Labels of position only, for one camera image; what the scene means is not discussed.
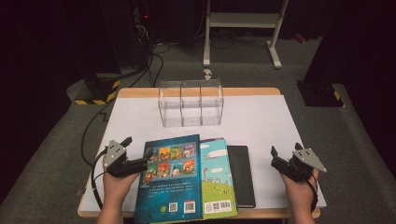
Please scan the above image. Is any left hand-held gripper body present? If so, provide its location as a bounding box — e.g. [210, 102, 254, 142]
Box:
[103, 139, 148, 178]

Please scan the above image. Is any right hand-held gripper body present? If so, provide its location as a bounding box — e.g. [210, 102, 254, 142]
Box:
[270, 147, 328, 183]

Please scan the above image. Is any black notebook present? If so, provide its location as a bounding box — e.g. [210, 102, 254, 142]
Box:
[226, 145, 257, 209]

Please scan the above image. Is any dark blue picture book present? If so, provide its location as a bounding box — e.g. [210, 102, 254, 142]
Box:
[134, 133, 205, 224]

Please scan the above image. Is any clear acrylic book rack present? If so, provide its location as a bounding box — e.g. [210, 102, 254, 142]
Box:
[157, 78, 225, 128]

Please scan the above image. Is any light blue green picture book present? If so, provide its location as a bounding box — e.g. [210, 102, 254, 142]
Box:
[199, 138, 238, 220]

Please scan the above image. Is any person's right hand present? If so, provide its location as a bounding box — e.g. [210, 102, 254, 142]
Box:
[279, 169, 320, 213]

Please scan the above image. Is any person's left hand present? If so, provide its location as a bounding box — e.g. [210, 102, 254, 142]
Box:
[102, 172, 141, 210]

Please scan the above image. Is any white table sheet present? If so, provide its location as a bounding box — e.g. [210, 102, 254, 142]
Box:
[78, 94, 328, 213]

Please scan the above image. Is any black striped stand base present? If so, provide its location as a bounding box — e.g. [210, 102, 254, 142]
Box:
[73, 72, 122, 106]
[296, 79, 347, 108]

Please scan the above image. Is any dark equipment rack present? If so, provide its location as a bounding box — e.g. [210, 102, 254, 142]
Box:
[132, 0, 157, 70]

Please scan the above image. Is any white metal stand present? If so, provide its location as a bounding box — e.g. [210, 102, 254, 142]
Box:
[202, 0, 290, 70]

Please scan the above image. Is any right hand-held gripper cable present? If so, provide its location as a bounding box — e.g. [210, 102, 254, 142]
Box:
[305, 173, 319, 213]

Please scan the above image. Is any hand-held gripper cable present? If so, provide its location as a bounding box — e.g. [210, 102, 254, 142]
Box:
[305, 173, 319, 213]
[91, 148, 109, 211]

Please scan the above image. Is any left hand-held gripper cable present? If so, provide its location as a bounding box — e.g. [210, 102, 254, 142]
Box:
[91, 148, 109, 211]

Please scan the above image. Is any black floor cable bundle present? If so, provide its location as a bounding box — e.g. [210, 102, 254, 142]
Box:
[128, 42, 172, 89]

